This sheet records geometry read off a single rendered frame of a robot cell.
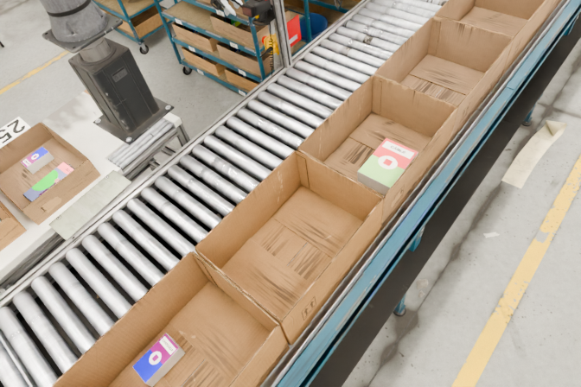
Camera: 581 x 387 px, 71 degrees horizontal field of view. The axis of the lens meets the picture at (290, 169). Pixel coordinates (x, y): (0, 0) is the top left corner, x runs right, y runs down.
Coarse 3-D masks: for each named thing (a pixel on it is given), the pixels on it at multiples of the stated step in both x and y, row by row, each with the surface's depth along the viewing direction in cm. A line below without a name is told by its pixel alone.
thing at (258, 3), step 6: (252, 0) 163; (258, 0) 162; (264, 0) 163; (246, 6) 161; (252, 6) 160; (258, 6) 162; (264, 6) 164; (270, 6) 167; (246, 12) 163; (252, 12) 161; (258, 12) 163; (264, 12) 168; (258, 18) 169; (264, 18) 169
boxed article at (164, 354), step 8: (168, 336) 98; (160, 344) 97; (168, 344) 96; (176, 344) 98; (152, 352) 96; (160, 352) 95; (168, 352) 95; (176, 352) 96; (184, 352) 99; (144, 360) 95; (152, 360) 95; (160, 360) 94; (168, 360) 94; (176, 360) 97; (136, 368) 94; (144, 368) 94; (152, 368) 93; (160, 368) 93; (168, 368) 96; (144, 376) 93; (152, 376) 92; (160, 376) 95; (152, 384) 94
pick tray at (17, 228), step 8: (0, 200) 157; (0, 208) 154; (0, 216) 152; (8, 216) 139; (0, 224) 138; (8, 224) 140; (16, 224) 143; (0, 232) 139; (8, 232) 141; (16, 232) 144; (0, 240) 140; (8, 240) 143; (0, 248) 142
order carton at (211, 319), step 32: (192, 256) 99; (160, 288) 95; (192, 288) 106; (224, 288) 103; (128, 320) 92; (160, 320) 101; (192, 320) 104; (224, 320) 103; (256, 320) 102; (96, 352) 88; (128, 352) 97; (192, 352) 99; (224, 352) 98; (256, 352) 81; (64, 384) 85; (96, 384) 93; (128, 384) 96; (160, 384) 95; (192, 384) 95; (224, 384) 94; (256, 384) 90
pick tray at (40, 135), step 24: (24, 144) 169; (48, 144) 174; (0, 168) 165; (24, 168) 166; (48, 168) 164; (96, 168) 157; (24, 192) 158; (48, 192) 145; (72, 192) 152; (48, 216) 149
